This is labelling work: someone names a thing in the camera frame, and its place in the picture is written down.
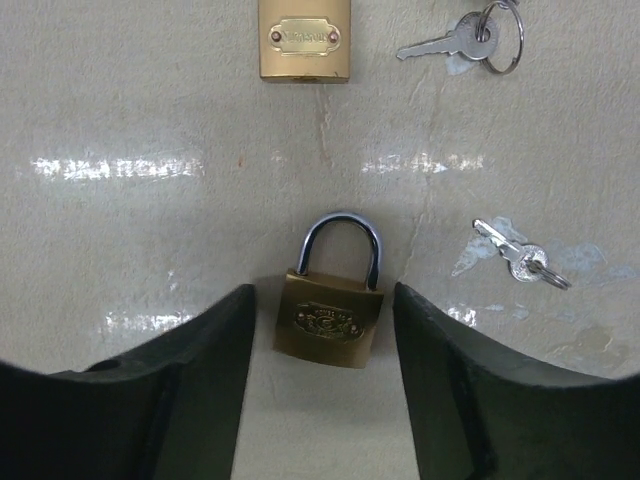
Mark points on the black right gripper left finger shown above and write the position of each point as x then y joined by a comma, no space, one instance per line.
169,408

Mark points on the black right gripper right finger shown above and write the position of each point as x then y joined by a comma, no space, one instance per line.
481,410

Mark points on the small silver keys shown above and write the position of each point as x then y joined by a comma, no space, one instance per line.
527,263

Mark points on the small brass padlock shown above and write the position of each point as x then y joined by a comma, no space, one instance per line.
328,319

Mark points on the long-shackle brass padlock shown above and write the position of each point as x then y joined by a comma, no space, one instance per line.
304,41

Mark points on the silver keys on ring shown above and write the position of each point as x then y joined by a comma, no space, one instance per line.
475,37

